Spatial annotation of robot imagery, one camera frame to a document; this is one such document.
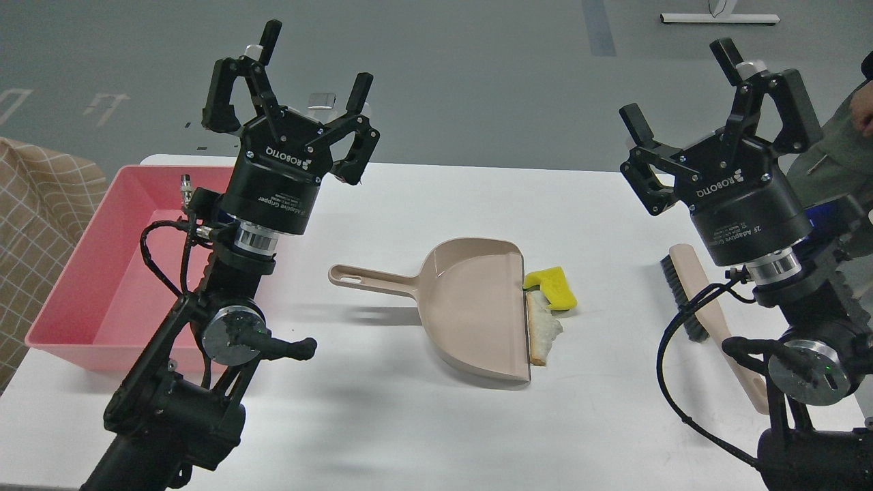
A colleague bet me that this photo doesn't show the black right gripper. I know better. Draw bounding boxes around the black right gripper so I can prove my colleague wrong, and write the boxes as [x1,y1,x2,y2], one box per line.
[619,38,825,267]

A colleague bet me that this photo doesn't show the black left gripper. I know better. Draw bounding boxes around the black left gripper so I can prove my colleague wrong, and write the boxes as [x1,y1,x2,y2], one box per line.
[201,19,380,235]

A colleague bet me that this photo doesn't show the beige hand brush black bristles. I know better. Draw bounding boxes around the beige hand brush black bristles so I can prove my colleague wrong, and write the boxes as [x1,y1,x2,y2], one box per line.
[660,243,771,415]

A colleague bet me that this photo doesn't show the yellow green sponge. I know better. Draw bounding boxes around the yellow green sponge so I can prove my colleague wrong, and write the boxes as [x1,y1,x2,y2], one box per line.
[522,265,579,311]

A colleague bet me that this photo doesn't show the beige plastic dustpan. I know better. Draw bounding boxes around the beige plastic dustpan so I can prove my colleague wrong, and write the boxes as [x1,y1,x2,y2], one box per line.
[328,237,532,383]

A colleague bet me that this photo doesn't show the white bread slice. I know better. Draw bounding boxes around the white bread slice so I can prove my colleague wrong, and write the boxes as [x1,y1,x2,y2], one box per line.
[526,290,563,366]

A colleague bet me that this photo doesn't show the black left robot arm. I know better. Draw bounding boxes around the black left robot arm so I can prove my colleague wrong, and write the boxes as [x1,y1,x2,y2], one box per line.
[82,20,380,490]

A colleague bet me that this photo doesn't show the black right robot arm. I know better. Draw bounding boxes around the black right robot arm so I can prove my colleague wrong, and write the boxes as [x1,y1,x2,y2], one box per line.
[620,38,871,490]

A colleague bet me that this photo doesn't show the pink plastic bin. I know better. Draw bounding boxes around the pink plastic bin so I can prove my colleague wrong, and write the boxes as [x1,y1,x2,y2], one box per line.
[25,165,232,374]

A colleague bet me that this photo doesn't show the silver floor plate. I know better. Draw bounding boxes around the silver floor plate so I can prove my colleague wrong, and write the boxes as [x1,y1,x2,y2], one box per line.
[308,92,337,111]

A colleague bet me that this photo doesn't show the person in grey clothes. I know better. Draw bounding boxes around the person in grey clothes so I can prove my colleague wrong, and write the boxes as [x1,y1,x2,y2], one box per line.
[788,53,872,209]

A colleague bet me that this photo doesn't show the white stand base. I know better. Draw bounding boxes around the white stand base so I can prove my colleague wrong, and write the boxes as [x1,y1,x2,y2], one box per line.
[659,1,782,26]

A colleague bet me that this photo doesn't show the beige checkered cloth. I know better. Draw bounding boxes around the beige checkered cloth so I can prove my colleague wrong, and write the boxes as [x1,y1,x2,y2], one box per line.
[1,137,107,389]

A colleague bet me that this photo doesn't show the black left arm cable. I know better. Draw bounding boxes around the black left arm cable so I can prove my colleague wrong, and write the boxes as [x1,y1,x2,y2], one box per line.
[140,175,213,389]

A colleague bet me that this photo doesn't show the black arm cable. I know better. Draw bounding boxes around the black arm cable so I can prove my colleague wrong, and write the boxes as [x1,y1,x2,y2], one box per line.
[140,175,213,389]
[656,268,768,471]

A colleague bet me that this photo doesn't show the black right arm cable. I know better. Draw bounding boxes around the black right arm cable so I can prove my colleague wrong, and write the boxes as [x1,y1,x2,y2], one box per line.
[656,268,768,471]

